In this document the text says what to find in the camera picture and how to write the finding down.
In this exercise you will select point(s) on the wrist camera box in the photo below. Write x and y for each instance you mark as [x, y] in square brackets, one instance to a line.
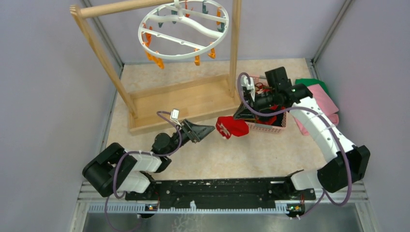
[247, 84]
[174, 114]

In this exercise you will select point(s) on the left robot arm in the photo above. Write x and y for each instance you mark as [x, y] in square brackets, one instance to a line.
[115, 169]

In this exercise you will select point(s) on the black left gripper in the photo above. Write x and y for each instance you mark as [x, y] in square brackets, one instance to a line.
[197, 132]

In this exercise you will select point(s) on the white round clip hanger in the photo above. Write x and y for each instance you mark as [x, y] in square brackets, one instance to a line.
[183, 30]

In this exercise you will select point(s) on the red santa sock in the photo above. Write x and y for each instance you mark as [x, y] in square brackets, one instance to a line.
[227, 127]

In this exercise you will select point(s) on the pink cloth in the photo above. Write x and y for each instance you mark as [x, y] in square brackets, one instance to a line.
[325, 103]

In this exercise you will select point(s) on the pink perforated plastic basket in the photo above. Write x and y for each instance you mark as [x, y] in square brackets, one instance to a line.
[278, 126]

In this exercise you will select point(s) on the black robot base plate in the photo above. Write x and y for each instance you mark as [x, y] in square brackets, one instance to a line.
[233, 193]

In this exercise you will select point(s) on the wooden hanger rack frame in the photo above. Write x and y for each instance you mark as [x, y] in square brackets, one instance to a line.
[197, 100]

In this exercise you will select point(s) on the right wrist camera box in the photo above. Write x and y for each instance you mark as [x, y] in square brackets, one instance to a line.
[247, 84]

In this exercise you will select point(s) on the white toothed cable rail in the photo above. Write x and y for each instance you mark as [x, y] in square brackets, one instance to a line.
[145, 208]

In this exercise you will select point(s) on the green cloth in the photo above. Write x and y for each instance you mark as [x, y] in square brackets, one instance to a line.
[309, 82]

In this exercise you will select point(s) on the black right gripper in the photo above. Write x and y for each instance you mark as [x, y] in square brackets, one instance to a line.
[243, 112]

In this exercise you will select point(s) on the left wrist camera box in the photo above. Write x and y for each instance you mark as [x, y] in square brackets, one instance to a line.
[174, 114]

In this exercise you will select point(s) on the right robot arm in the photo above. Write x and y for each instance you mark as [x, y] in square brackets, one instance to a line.
[346, 163]

